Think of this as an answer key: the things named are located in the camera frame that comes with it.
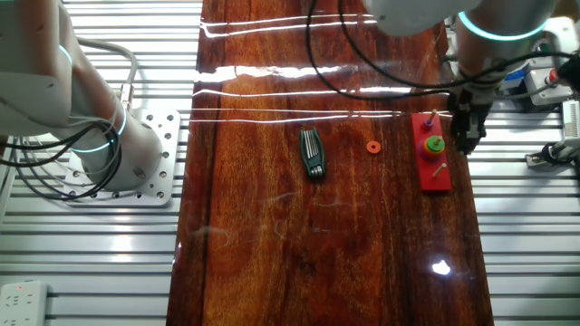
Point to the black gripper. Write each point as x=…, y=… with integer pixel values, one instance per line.
x=473, y=106

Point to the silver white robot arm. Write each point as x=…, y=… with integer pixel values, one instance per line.
x=36, y=90

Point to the red Hanoi base with pegs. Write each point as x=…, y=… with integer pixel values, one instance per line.
x=434, y=179

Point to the blue white package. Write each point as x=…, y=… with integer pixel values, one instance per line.
x=516, y=77

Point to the grey emergency stop box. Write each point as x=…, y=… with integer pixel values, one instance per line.
x=544, y=88

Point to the green folding hex key set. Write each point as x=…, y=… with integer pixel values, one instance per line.
x=312, y=154

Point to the dark red wooden board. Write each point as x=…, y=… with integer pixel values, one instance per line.
x=294, y=235

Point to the white power strip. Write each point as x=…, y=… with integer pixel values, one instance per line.
x=22, y=303

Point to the small silver camera on mount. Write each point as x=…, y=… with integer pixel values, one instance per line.
x=562, y=149

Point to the silver ribbed camera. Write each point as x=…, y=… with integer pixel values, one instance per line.
x=572, y=118

